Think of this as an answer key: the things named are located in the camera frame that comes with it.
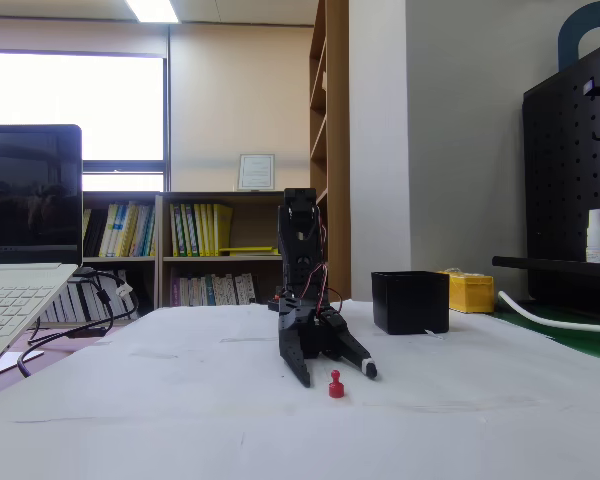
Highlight ceiling light panel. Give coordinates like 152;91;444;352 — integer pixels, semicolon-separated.
124;0;181;24

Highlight red white servo cable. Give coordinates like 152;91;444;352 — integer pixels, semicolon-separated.
304;219;344;321

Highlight black binder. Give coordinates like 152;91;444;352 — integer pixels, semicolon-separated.
86;207;110;259

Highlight flat lying yellow book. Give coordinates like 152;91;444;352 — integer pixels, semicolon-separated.
218;245;282;257

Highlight thin yellow book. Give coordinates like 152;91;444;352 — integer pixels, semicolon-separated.
206;203;217;258
200;203;211;258
193;203;204;258

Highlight white power cable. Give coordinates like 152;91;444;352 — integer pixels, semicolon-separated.
497;290;600;338

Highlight window with dark frame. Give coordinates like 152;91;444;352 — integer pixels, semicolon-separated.
0;48;171;194

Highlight white taped paper sheets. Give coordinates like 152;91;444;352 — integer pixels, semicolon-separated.
0;298;600;480

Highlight black looped cable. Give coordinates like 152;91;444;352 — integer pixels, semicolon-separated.
17;272;117;379
27;271;141;346

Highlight black square container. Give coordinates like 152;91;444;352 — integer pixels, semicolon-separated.
370;270;451;336

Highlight low wooden bookshelf wide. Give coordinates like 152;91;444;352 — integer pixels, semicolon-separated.
155;190;304;309

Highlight low wooden bookshelf narrow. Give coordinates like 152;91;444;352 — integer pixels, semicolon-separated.
81;191;163;322

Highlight dark teal arched object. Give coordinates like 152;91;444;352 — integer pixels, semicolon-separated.
557;0;600;72

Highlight yellow white book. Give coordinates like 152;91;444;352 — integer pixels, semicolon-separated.
99;202;120;259

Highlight green desk mat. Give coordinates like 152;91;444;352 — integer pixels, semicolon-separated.
488;303;600;367

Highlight white dropper bottle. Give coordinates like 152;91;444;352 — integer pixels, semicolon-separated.
585;208;600;265

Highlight wide yellow book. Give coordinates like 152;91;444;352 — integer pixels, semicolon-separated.
212;203;234;258

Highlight white laptop dark screen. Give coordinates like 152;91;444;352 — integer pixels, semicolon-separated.
0;123;84;382

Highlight tall wooden bookshelf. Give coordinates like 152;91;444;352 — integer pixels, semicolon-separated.
308;0;353;302

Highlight white framed certificate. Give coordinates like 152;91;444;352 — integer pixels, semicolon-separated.
237;153;277;193

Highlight black pegboard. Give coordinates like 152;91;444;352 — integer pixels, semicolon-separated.
491;35;600;315

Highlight green white book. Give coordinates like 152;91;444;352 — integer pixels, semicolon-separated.
182;203;197;258
173;203;188;258

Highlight yellow cardboard box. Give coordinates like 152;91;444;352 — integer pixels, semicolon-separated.
437;268;496;315

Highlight white card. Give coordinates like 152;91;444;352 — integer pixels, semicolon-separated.
0;349;47;377

